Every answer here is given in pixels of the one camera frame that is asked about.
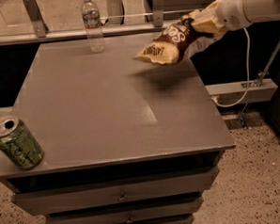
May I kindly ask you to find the brown chip bag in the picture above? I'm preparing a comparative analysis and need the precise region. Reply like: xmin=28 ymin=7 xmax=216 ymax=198
xmin=135 ymin=16 xmax=223 ymax=65

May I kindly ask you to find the top grey drawer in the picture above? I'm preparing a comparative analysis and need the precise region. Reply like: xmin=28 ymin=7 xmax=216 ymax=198
xmin=12 ymin=167 xmax=219 ymax=216

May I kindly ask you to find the clear plastic water bottle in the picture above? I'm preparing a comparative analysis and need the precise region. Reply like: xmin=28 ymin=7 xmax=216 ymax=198
xmin=81 ymin=0 xmax=104 ymax=53

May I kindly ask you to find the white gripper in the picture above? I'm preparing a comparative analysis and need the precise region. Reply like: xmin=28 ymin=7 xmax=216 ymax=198
xmin=181 ymin=0 xmax=251 ymax=36

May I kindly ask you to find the white cable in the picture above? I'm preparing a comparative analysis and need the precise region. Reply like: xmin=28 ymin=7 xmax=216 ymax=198
xmin=210 ymin=27 xmax=255 ymax=109

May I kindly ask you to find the green soda can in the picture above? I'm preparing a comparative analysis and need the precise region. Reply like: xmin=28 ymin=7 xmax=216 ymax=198
xmin=0 ymin=115 xmax=43 ymax=170

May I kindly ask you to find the grey baseboard beam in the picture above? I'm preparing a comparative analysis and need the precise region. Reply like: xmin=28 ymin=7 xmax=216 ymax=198
xmin=207 ymin=79 xmax=278 ymax=106

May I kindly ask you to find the grey metal window rail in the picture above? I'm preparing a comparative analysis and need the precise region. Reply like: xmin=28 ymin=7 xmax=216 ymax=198
xmin=0 ymin=0 xmax=206 ymax=47

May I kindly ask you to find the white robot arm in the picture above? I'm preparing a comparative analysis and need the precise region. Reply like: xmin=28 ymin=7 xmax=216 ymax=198
xmin=182 ymin=0 xmax=280 ymax=34

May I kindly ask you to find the middle grey drawer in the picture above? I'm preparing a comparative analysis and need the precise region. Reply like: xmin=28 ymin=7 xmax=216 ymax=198
xmin=47 ymin=196 xmax=203 ymax=224

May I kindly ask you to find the grey drawer cabinet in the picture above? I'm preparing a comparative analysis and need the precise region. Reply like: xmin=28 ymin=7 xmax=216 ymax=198
xmin=0 ymin=34 xmax=235 ymax=218

